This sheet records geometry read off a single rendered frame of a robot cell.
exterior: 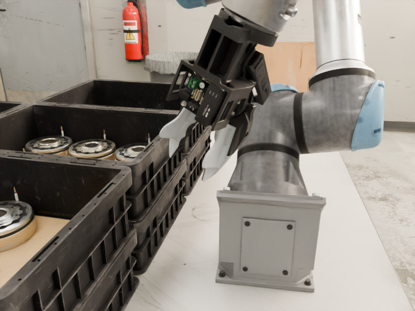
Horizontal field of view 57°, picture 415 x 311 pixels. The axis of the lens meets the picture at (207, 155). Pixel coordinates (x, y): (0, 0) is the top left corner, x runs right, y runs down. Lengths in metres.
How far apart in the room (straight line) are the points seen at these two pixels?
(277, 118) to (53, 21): 3.52
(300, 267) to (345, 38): 0.41
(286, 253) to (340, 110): 0.26
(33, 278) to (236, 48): 0.31
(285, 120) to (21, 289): 0.48
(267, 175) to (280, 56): 2.87
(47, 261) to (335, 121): 0.48
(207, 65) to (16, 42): 3.92
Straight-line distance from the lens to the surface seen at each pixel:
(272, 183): 0.63
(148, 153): 0.66
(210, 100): 0.43
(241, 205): 0.63
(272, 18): 0.42
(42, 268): 0.44
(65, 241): 0.46
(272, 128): 0.70
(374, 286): 0.78
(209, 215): 0.91
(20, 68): 4.35
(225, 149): 0.49
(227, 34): 0.41
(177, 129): 0.52
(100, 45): 3.94
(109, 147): 0.88
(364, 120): 0.68
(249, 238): 0.66
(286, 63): 3.48
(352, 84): 0.70
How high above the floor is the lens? 1.18
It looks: 23 degrees down
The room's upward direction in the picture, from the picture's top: straight up
